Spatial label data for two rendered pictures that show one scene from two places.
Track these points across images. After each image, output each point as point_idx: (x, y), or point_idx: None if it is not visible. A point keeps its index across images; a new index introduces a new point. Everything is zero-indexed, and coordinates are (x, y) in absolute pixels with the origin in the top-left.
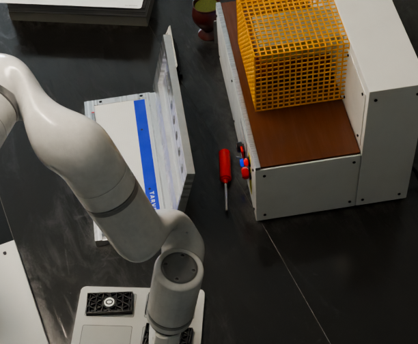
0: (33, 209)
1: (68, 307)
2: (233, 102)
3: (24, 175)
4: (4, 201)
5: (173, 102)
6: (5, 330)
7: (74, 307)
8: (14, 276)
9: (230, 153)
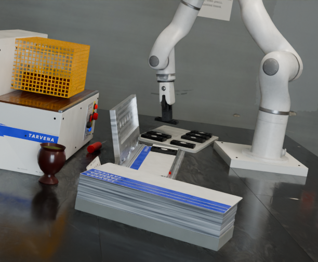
0: (219, 171)
1: (203, 152)
2: (78, 126)
3: (224, 180)
4: (237, 177)
5: (122, 117)
6: (236, 147)
7: (200, 152)
8: (231, 153)
9: (85, 152)
